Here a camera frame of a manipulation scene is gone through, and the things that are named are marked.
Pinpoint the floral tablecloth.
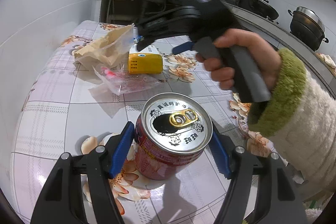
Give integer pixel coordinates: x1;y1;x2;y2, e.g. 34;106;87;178
7;20;279;224

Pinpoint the clear plastic bag red print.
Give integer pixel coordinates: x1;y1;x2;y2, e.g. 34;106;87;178
93;65;164;96

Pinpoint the red milk can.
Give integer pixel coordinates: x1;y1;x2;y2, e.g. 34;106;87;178
134;93;213;180

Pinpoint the black wok with lid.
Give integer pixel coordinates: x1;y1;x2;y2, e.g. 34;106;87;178
288;6;329;51

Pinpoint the brown paper bag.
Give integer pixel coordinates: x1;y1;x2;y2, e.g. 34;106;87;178
74;24;134;71

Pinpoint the right hand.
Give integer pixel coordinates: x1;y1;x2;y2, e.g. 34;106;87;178
196;28;281;91

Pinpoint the yellow small box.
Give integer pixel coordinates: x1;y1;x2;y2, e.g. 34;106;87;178
127;53;163;75

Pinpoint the blue wrapper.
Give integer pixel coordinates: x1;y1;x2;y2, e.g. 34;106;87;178
133;35;143;44

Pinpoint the white green fleece sleeve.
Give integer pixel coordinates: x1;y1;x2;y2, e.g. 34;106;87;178
248;48;335;192

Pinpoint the black frying pan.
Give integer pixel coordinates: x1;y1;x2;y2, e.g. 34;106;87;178
248;0;279;21

